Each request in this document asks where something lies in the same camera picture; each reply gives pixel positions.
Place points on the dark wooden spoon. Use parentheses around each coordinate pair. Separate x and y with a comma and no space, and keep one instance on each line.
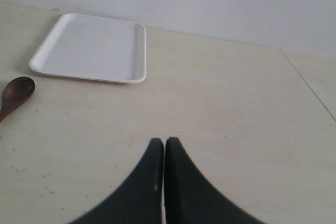
(17,92)

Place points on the white rectangular plastic tray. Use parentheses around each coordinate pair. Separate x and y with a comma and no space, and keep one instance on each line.
(93,48)

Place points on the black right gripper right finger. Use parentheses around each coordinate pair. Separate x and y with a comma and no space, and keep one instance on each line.
(189,197)

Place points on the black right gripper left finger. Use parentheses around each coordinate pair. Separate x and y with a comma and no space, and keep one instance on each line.
(139,198)

